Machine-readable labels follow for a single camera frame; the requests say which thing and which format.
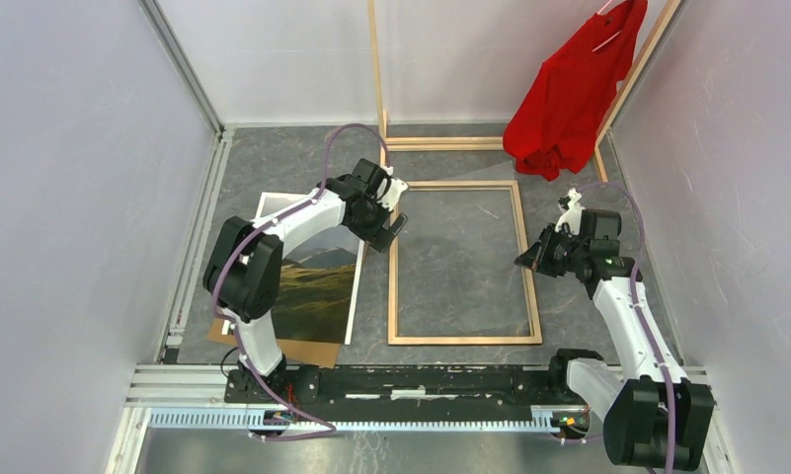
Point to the landscape photo print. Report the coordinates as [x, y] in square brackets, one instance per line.
[317, 291]

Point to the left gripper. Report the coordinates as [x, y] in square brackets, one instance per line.
[378, 237]

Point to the red t-shirt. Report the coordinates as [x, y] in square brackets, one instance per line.
[554, 128]

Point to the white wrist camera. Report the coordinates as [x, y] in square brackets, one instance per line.
[570, 220]
[391, 189]

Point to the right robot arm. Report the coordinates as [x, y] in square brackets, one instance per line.
[653, 415]

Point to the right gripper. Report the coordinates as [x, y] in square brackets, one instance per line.
[548, 235]

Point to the clear acrylic sheet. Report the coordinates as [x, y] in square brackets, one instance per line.
[457, 275]

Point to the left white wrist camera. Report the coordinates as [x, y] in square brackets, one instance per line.
[391, 189]

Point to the aluminium rail frame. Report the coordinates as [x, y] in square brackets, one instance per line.
[175, 420]

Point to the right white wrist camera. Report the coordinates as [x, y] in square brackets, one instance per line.
[570, 220]

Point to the brown backing board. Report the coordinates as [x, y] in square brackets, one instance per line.
[324, 355]

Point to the wooden clothes rack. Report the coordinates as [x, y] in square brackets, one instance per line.
[494, 143]

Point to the white clothes hanger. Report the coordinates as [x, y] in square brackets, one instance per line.
[611, 14]

